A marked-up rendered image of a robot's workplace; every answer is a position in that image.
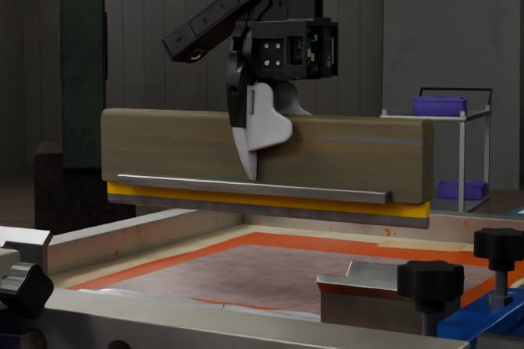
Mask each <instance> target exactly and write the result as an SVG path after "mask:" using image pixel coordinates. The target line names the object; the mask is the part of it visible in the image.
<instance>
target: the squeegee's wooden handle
mask: <svg viewBox="0 0 524 349"><path fill-rule="evenodd" d="M280 115H283V116H284V117H286V118H287V119H289V120H290V121H291V123H292V136H291V138H290V139H289V141H287V142H285V143H281V144H278V145H275V146H269V147H267V148H263V149H260V150H257V158H258V164H257V180H256V181H254V180H249V179H248V176H247V174H246V171H245V169H244V167H243V163H242V161H241V159H240V156H239V152H238V150H237V146H236V144H235V140H234V135H233V131H232V127H231V126H230V120H229V114H228V112H223V111H178V110H154V109H132V108H109V109H104V110H103V111H102V114H101V170H102V180H103V181H106V182H118V175H119V174H124V173H129V174H141V175H163V176H175V177H186V178H209V179H220V180H232V181H244V182H266V183H278V184H289V185H312V186H323V187H335V188H346V189H369V190H380V191H391V202H393V203H414V204H421V203H425V202H427V201H430V200H432V198H433V197H434V124H433V122H432V121H431V119H427V118H382V117H359V116H336V115H291V114H280Z"/></svg>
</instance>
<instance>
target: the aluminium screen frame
mask: <svg viewBox="0 0 524 349"><path fill-rule="evenodd" d="M241 224H248V225H258V226H268V227H285V228H294V229H303V230H313V231H330V232H339V233H349V234H366V235H376V236H385V237H394V238H411V239H420V240H430V241H447V242H457V243H466V244H474V233H475V231H481V230H482V228H514V229H516V230H518V231H524V217H520V216H509V215H499V214H488V213H467V212H456V211H445V210H430V226H429V228H428V229H418V228H408V227H390V226H381V225H372V224H354V223H344V222H334V221H326V220H307V219H298V218H288V217H270V216H261V215H252V214H242V213H224V212H214V211H206V210H188V209H178V208H176V209H172V210H166V211H162V212H158V213H152V214H148V215H145V216H141V217H134V218H131V219H127V220H121V221H117V222H114V223H110V224H103V225H100V226H96V227H89V228H86V229H83V230H78V231H72V232H69V233H65V234H58V235H55V236H53V238H52V240H51V241H50V243H49V245H48V277H52V276H55V275H58V274H61V273H66V272H69V271H73V270H78V269H81V268H84V267H87V266H92V265H95V264H98V263H103V262H107V261H110V260H113V259H118V258H121V257H124V256H129V255H132V254H136V253H138V252H144V251H147V250H150V249H155V248H158V247H161V246H164V245H170V244H172V243H176V242H179V241H184V240H187V239H190V238H195V237H198V236H201V235H205V234H210V233H213V232H216V231H221V230H224V229H227V228H230V227H235V226H238V225H241Z"/></svg>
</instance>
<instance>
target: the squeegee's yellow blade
mask: <svg viewBox="0 0 524 349"><path fill-rule="evenodd" d="M108 193H115V194H126V195H135V196H154V197H165V198H175V199H194V200H203V201H214V202H224V203H243V204H253V205H263V206H282V207H292V208H302V209H312V210H331V211H342V212H351V213H371V214H380V215H391V216H400V217H419V218H428V217H429V216H430V201H427V202H425V203H421V204H414V203H393V202H390V203H387V204H379V203H358V202H347V201H337V200H326V199H306V198H295V197H284V196H264V195H253V194H242V193H232V192H212V191H200V190H190V189H170V188H159V187H148V186H138V185H119V184H118V182H108Z"/></svg>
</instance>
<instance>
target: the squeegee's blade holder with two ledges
mask: <svg viewBox="0 0 524 349"><path fill-rule="evenodd" d="M118 184H119V185H138V186H148V187H159V188H170V189H190V190H200V191H212V192H232V193H242V194H253V195H264V196H284V197H295V198H306V199H326V200H337V201H347V202H358V203H379V204H387V203H390V202H391V191H380V190H369V189H346V188H335V187H323V186H312V185H289V184H278V183H266V182H244V181H232V180H220V179H209V178H186V177H175V176H163V175H151V174H129V173H124V174H118Z"/></svg>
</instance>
